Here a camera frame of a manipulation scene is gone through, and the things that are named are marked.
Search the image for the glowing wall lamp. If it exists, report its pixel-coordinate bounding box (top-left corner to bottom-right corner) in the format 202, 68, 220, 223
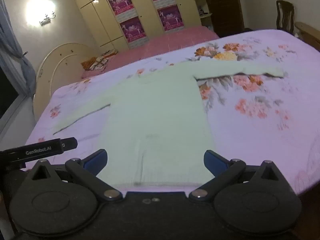
25, 0, 57, 27

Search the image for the pink bed cover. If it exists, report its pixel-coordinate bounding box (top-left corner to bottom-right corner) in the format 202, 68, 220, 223
80, 25, 220, 80

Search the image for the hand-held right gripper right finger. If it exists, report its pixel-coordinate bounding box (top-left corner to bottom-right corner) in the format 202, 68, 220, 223
189, 150, 287, 202

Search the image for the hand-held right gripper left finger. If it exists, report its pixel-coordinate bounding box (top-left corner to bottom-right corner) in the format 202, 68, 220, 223
25, 149, 123, 201

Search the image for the floral lilac bedsheet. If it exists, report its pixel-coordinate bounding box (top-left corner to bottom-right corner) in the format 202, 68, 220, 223
25, 27, 320, 195

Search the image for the grey curtain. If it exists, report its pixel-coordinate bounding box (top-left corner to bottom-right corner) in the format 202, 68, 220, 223
0, 0, 37, 98

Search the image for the cream corner shelf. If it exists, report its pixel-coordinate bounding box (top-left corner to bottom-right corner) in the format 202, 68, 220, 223
189, 0, 213, 28

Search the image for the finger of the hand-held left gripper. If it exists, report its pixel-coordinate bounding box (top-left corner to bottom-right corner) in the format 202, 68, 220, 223
61, 137, 78, 152

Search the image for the cream wardrobe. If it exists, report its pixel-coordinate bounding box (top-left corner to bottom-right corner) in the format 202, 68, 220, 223
64, 0, 202, 50

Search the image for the dark wooden door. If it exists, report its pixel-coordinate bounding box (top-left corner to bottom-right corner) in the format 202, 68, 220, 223
200, 0, 245, 38

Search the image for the dark wooden chair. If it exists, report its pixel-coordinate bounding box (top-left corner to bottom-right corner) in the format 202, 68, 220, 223
276, 0, 295, 34

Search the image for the orange patterned cloth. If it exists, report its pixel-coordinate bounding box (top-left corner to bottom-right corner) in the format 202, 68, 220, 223
80, 50, 118, 71

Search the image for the wooden bed frame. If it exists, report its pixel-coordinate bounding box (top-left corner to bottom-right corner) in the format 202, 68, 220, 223
295, 22, 320, 52

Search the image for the light green sweater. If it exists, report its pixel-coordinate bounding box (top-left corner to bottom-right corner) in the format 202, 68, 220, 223
52, 59, 285, 188

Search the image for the cream curved headboard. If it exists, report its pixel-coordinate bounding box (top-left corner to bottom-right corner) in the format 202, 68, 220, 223
32, 42, 94, 123

